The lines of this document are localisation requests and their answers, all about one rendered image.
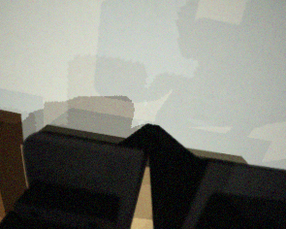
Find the brown square block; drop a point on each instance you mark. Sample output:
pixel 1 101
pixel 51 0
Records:
pixel 12 178

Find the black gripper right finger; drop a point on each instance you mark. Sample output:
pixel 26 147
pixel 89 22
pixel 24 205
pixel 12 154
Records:
pixel 181 182

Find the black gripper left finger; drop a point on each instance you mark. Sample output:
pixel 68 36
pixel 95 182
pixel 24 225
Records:
pixel 91 164

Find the tan rectangular block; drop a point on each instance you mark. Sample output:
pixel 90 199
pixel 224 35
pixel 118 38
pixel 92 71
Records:
pixel 142 218

